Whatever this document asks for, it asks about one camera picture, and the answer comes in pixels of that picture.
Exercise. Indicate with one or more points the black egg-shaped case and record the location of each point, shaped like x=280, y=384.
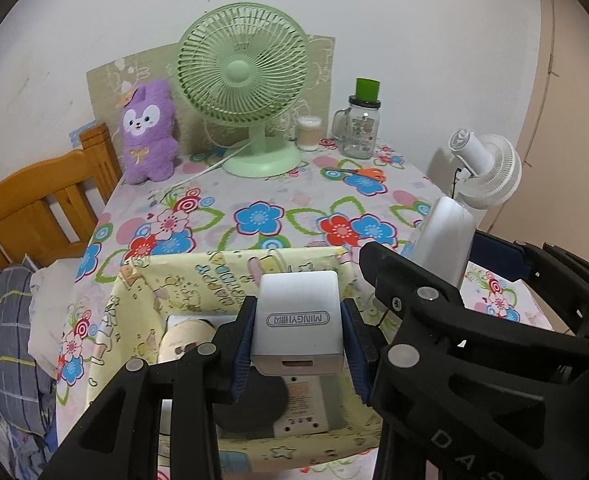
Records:
x=267, y=405

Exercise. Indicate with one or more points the white charger with oval logo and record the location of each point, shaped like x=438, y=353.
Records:
x=294, y=300

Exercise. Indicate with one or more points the light blue printed card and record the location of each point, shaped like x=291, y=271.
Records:
x=79, y=132

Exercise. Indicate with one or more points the purple plush bunny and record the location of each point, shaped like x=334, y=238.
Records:
x=147, y=150

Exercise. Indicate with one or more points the white floor fan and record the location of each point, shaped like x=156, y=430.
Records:
x=494, y=170

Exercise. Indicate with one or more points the green desk fan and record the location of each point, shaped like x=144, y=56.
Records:
x=239, y=70

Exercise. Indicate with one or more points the glass mug with green lid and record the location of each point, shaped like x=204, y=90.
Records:
x=359, y=132

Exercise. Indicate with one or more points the yellow fabric storage box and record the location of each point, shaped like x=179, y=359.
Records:
x=199, y=275

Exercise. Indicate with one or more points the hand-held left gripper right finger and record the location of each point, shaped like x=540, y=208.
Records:
x=357, y=355

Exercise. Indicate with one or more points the wooden bed headboard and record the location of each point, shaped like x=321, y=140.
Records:
x=34, y=185

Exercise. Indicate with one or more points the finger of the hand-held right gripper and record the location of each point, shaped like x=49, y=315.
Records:
x=404, y=280
x=494, y=255

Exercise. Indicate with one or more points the clear cotton swab jar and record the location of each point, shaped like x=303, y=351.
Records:
x=308, y=135

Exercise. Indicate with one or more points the grey plaid blanket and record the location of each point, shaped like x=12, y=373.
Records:
x=4, y=350

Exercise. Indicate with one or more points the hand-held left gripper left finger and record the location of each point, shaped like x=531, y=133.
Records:
x=239, y=355

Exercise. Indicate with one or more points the plain white charger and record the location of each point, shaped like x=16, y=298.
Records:
x=447, y=240

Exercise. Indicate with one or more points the beige door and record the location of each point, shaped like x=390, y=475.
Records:
x=574, y=160

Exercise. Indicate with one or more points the white printed box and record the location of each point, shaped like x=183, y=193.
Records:
x=309, y=405

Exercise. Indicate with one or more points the white cloth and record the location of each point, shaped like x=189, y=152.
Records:
x=49, y=285

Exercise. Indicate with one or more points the beige printed board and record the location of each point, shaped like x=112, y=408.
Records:
x=319, y=75

